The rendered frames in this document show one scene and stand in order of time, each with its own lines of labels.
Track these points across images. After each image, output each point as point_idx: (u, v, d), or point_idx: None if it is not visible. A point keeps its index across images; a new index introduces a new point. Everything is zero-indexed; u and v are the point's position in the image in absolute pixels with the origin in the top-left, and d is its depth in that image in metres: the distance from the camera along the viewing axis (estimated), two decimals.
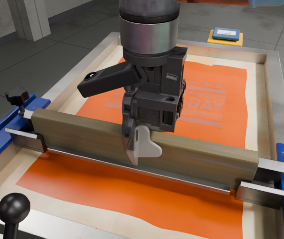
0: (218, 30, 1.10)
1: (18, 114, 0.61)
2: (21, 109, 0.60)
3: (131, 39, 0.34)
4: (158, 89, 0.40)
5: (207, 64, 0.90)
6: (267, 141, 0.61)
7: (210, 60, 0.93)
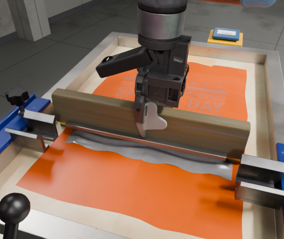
0: (218, 30, 1.10)
1: (18, 114, 0.61)
2: (21, 109, 0.60)
3: (146, 27, 0.41)
4: (165, 71, 0.47)
5: (207, 65, 0.90)
6: (267, 142, 0.61)
7: (210, 60, 0.93)
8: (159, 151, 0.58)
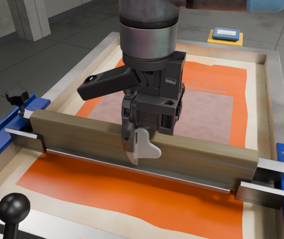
0: (218, 30, 1.10)
1: (18, 114, 0.61)
2: (21, 109, 0.60)
3: (130, 44, 0.34)
4: (157, 93, 0.40)
5: (207, 64, 0.90)
6: (267, 141, 0.61)
7: (210, 60, 0.93)
8: None
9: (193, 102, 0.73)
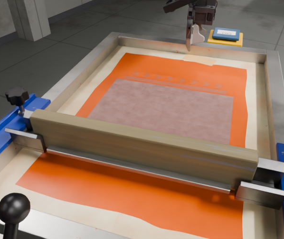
0: (218, 30, 1.10)
1: (18, 114, 0.61)
2: (21, 109, 0.60)
3: None
4: (205, 4, 0.85)
5: (207, 64, 0.90)
6: (267, 141, 0.61)
7: (210, 60, 0.93)
8: None
9: (193, 102, 0.73)
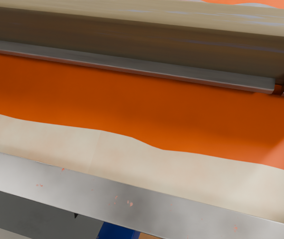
0: None
1: None
2: None
3: None
4: None
5: None
6: None
7: None
8: None
9: None
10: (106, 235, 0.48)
